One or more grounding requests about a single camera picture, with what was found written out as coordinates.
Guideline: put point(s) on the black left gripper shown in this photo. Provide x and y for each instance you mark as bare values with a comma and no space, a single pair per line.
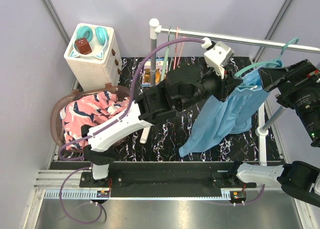
225,86

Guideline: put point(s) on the teal cat ear headphones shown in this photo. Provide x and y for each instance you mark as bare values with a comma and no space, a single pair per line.
98,39

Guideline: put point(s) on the pink patterned shorts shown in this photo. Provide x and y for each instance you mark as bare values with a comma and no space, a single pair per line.
89,110

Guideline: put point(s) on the white storage box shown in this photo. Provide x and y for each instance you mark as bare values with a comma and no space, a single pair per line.
93,74

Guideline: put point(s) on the dog picture book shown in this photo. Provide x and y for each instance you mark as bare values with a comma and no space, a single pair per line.
160,72

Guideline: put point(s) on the light blue shorts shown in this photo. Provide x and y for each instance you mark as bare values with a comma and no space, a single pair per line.
218,119

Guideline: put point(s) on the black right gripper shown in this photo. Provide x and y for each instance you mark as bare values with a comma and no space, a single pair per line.
301,74

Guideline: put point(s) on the pink translucent plastic basin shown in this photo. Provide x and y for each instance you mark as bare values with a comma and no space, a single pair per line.
56,127

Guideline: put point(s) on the silver clothes rack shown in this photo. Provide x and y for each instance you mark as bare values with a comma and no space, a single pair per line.
162,37

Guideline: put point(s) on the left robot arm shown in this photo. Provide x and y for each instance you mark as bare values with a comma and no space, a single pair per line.
182,88

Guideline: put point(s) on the brown cube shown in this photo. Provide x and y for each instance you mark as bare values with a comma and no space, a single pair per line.
83,46

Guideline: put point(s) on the mint green hanger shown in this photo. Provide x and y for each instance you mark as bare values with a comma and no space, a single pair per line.
165,63

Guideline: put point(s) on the pink wire hanger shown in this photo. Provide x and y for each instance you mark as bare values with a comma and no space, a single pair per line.
177,54

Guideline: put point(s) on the teal plastic hanger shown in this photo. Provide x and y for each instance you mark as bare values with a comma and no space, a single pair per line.
274,62

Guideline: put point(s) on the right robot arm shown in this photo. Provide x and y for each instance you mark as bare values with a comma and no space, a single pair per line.
298,179

